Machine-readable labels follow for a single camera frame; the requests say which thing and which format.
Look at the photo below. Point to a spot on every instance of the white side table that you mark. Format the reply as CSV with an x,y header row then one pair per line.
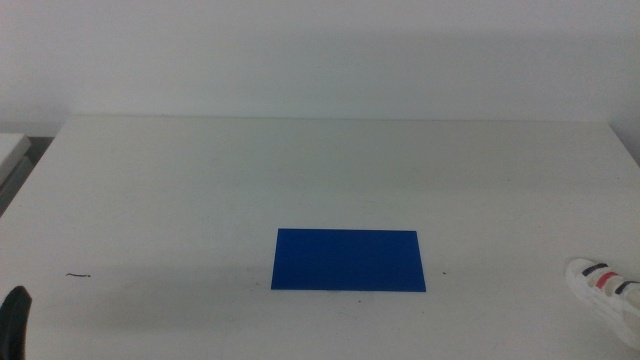
x,y
9,152

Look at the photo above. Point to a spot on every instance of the blue rectangular mat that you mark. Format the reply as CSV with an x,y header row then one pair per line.
x,y
348,260

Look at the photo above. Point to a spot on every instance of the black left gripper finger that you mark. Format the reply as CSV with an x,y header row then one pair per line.
x,y
14,322

